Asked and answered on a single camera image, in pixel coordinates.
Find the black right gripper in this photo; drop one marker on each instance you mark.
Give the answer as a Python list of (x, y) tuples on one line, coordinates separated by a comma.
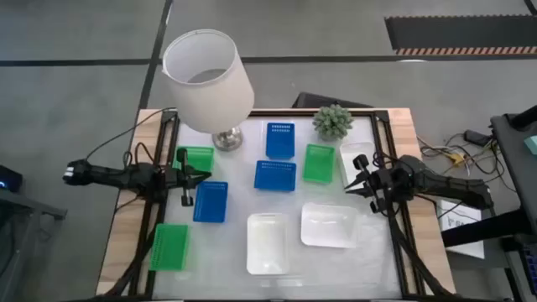
[(390, 180)]

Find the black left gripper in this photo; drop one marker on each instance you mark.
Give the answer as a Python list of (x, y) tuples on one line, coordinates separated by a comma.
[(174, 178)]

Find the green plastic mesh basket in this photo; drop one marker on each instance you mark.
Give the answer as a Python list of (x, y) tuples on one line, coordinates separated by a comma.
[(170, 247), (202, 157), (319, 164)]

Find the blue plastic mesh basket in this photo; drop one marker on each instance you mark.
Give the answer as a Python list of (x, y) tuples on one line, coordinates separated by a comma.
[(210, 203), (280, 144), (274, 178)]

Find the white plastic basket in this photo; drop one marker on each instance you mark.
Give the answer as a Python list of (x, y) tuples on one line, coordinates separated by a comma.
[(267, 245), (329, 226), (348, 165)]

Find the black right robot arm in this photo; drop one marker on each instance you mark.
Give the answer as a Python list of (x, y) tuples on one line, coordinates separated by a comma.
[(453, 184)]

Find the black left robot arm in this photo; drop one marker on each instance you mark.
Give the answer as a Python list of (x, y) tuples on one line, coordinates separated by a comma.
[(109, 174)]

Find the potted green succulent plant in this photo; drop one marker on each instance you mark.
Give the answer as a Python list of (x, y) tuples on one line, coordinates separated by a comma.
[(332, 121)]

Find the table lamp with beige shade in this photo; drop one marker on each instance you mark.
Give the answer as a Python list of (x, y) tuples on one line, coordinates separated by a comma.
[(210, 100)]

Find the black chair back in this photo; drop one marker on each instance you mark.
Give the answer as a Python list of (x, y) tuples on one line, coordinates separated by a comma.
[(319, 101)]

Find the white cardboard box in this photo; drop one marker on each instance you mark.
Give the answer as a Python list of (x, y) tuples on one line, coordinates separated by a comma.
[(455, 214)]

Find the yellow plug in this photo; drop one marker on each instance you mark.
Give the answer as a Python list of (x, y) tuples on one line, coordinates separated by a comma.
[(456, 158)]

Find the black power adapter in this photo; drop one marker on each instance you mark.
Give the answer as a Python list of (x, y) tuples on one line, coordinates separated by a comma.
[(476, 137)]

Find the black metal beam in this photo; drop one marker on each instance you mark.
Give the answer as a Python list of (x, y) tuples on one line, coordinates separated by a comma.
[(491, 228)]

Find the black desk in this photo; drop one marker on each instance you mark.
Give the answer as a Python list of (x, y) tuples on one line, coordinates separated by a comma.
[(514, 155)]

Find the teal block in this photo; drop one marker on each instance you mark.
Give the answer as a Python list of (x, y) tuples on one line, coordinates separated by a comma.
[(532, 144)]

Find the grey metal table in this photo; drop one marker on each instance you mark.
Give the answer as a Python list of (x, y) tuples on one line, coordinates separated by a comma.
[(25, 205)]

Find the black hazard-striped floor mat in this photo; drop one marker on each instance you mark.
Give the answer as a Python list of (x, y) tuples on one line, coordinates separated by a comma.
[(461, 33)]

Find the black speaker with blue light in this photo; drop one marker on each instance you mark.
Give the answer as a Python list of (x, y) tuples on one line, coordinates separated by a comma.
[(10, 178)]

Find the black aluminium table frame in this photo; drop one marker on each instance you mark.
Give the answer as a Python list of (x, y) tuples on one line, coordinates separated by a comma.
[(365, 112)]

